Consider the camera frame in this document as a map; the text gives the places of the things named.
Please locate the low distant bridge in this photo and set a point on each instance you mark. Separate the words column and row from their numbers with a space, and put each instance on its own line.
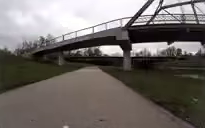
column 100, row 60

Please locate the grey paved path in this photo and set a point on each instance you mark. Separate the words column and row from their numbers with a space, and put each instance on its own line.
column 86, row 100

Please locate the steel truss bridge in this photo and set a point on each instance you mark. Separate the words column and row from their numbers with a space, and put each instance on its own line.
column 150, row 28

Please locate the robot's own part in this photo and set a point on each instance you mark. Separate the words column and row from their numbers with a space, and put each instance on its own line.
column 66, row 126

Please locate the grass verge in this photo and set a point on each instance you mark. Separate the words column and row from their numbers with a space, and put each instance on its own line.
column 170, row 90

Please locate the grass field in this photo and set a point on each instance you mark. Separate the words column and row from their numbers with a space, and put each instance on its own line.
column 23, row 71

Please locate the water channel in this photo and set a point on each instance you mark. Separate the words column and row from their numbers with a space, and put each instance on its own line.
column 190, row 76

